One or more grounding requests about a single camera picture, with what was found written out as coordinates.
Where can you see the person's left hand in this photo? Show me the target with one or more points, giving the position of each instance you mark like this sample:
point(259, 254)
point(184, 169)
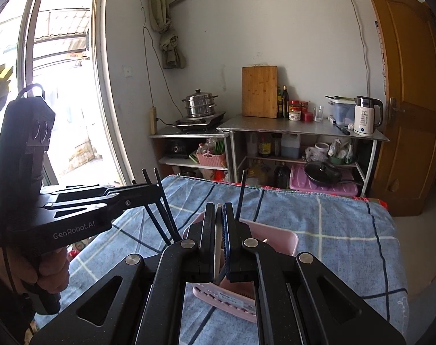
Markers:
point(54, 273)

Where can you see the white framed window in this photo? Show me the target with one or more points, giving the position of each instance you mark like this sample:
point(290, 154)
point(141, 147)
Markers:
point(103, 97)

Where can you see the round window vent fan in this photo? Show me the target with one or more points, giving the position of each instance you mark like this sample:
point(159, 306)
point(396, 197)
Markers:
point(87, 40)

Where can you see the water filter pitcher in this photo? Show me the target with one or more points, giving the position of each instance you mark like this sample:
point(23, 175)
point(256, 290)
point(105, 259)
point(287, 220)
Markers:
point(342, 111)

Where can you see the brown sauce bottle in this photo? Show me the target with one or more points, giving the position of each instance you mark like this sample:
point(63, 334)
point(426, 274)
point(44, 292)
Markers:
point(264, 145)

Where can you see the pink plastic utensil basket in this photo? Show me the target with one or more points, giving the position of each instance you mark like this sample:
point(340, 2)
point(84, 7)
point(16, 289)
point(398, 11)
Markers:
point(275, 239)

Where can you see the black kitchen appliance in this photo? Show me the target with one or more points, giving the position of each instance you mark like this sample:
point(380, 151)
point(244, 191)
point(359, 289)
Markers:
point(176, 148)

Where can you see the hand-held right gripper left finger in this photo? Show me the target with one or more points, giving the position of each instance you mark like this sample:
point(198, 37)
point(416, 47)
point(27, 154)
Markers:
point(210, 244)

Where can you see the low metal shelf rack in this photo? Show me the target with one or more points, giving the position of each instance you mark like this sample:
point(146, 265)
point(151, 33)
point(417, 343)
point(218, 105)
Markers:
point(189, 136)

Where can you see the metal kitchen shelf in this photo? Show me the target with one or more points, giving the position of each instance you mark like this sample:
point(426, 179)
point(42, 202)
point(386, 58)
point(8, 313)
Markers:
point(293, 127)

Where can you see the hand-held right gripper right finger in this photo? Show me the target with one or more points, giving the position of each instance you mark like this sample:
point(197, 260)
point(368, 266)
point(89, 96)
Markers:
point(227, 237)

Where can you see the tied beige curtain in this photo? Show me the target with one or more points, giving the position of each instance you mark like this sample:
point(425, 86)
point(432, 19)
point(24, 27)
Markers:
point(164, 18)

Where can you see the black frying pan with lid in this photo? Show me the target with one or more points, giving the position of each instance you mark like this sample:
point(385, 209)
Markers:
point(325, 172)

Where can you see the white floral container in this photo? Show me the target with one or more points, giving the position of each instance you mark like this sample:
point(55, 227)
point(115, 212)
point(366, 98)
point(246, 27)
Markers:
point(294, 116)

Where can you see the person's left forearm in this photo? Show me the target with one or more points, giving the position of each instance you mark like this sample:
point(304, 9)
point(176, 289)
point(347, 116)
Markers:
point(6, 312)

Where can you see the clear drinking glass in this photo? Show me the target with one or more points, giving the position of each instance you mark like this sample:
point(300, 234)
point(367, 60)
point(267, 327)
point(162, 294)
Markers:
point(319, 115)

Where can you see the wooden door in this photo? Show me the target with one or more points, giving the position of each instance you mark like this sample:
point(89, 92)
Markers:
point(412, 97)

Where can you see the white electric kettle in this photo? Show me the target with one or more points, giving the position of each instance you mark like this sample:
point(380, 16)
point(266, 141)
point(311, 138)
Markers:
point(365, 118)

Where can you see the red round container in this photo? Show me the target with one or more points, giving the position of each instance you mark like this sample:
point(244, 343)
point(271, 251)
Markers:
point(307, 117)

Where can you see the tan power strip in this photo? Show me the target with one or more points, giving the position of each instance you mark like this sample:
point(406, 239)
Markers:
point(153, 120)

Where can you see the crumpled plastic bag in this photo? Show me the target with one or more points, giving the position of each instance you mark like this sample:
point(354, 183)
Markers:
point(342, 149)

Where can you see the pink plastic bin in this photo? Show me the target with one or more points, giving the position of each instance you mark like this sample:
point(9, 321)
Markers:
point(300, 183)

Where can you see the small red jar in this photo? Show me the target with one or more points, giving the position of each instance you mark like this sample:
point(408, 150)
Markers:
point(304, 107)

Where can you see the white plastic jug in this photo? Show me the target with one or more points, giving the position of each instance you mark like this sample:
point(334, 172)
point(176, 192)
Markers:
point(290, 146)

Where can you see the blue plaid blanket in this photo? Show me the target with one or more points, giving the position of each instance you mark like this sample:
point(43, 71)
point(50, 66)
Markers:
point(340, 230)

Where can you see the red lidded jar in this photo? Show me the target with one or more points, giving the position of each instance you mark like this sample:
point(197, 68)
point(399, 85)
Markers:
point(294, 106)

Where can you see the bamboo cutting board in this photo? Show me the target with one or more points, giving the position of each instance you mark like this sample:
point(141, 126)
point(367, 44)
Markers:
point(259, 91)

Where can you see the pink woven basket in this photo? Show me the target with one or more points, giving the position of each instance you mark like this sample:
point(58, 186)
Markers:
point(211, 160)

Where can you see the wooden chopstick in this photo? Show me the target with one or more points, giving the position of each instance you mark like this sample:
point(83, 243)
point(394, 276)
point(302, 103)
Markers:
point(218, 244)

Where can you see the green glass bottle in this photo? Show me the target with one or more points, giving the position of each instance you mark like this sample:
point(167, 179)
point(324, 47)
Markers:
point(279, 102)

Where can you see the black induction cooker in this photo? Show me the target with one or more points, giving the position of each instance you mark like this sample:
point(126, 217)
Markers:
point(196, 122)

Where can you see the dark cooking oil bottle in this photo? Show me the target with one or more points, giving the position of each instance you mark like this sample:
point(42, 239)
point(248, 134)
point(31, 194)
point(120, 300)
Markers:
point(282, 176)

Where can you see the white bowl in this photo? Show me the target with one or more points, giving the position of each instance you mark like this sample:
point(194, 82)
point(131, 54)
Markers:
point(321, 148)

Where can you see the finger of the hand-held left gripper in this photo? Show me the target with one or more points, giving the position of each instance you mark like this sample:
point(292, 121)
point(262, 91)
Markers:
point(132, 188)
point(142, 198)

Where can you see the yellow cooking oil bottle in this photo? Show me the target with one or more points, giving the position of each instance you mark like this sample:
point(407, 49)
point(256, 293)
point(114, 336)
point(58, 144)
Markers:
point(257, 174)

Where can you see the white wall switch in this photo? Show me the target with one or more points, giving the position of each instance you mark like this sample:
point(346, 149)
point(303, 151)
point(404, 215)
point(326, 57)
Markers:
point(127, 71)

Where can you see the steel steamer pot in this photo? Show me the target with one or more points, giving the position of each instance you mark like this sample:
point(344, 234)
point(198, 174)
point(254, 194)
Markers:
point(200, 104)

